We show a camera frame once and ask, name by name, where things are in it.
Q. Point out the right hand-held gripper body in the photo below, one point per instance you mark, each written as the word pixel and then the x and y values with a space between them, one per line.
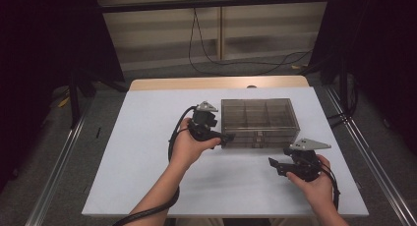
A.
pixel 306 167

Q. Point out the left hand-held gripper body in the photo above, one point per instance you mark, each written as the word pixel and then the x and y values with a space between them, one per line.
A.
pixel 201 127

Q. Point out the transparent organizer drawer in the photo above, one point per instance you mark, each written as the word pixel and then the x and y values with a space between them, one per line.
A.
pixel 262 144

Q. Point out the smoky transparent drawer organizer box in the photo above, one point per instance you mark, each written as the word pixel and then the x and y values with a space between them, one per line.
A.
pixel 259 118

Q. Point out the person's left hand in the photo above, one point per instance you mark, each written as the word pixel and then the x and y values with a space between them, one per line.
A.
pixel 188 149

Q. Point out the person's right hand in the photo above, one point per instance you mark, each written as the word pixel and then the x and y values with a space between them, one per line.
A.
pixel 316 191

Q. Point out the black metal stand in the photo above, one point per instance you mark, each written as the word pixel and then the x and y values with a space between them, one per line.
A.
pixel 74 98
pixel 343 88

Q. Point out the small black stick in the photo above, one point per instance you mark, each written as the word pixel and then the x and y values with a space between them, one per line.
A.
pixel 98 132

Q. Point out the black horizontal bar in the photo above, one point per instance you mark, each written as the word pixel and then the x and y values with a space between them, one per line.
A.
pixel 213 3

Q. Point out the black curtain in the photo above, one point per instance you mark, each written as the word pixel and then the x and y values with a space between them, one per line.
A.
pixel 42 55
pixel 380 49

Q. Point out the yellow tape piece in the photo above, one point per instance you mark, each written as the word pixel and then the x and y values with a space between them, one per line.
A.
pixel 64 102

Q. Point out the aluminium floor rail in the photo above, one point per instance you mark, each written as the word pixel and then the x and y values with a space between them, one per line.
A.
pixel 59 167
pixel 370 160

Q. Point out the wooden wall post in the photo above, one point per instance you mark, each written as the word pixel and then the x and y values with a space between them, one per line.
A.
pixel 222 29

